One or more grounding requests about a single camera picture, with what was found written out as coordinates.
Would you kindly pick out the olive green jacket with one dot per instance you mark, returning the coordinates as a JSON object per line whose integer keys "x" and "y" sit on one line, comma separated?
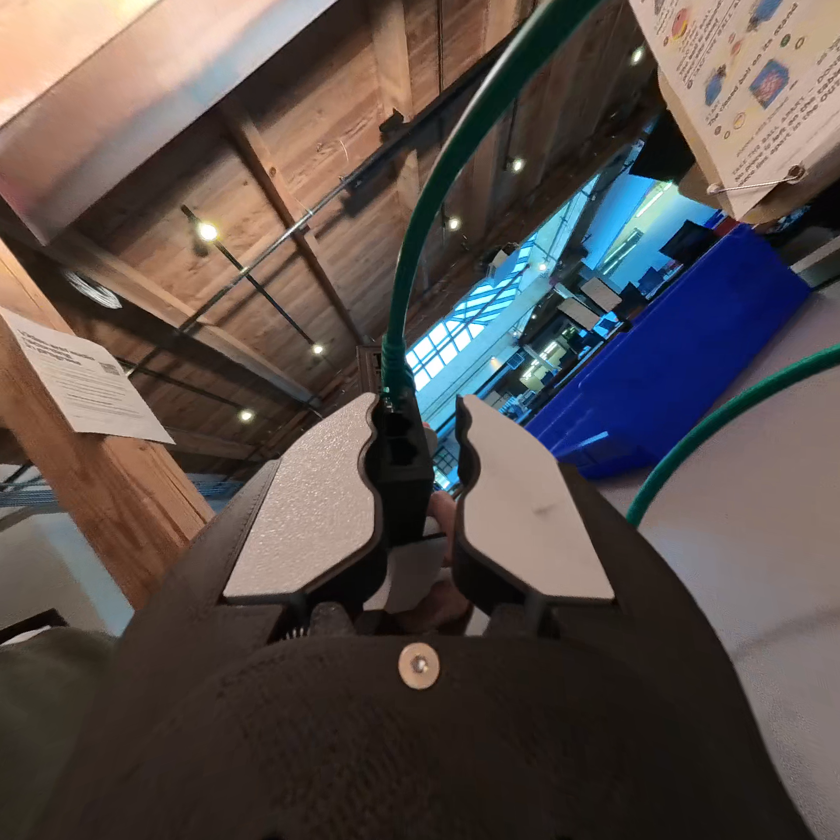
{"x": 39, "y": 722}

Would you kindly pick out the instruction sheet board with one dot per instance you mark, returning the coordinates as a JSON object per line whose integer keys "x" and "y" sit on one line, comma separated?
{"x": 722, "y": 65}

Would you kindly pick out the blue plastic bin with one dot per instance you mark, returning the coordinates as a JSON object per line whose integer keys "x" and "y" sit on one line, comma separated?
{"x": 689, "y": 341}

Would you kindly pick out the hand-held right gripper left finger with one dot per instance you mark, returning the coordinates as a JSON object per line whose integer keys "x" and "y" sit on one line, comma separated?
{"x": 308, "y": 518}

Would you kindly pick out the wooden support post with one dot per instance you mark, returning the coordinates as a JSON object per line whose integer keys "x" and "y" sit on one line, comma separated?
{"x": 131, "y": 492}

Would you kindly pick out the black network switch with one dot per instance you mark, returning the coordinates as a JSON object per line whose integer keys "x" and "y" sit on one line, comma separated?
{"x": 407, "y": 499}

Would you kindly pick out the person's left hand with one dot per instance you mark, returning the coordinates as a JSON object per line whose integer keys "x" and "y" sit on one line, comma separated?
{"x": 443, "y": 525}

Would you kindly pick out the paper notice sheet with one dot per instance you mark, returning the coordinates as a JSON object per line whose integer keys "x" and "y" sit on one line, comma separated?
{"x": 85, "y": 380}

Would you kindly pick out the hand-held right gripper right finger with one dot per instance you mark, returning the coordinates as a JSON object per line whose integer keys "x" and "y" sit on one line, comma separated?
{"x": 525, "y": 525}

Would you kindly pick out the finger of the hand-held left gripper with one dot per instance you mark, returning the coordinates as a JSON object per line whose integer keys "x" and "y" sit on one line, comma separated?
{"x": 410, "y": 577}

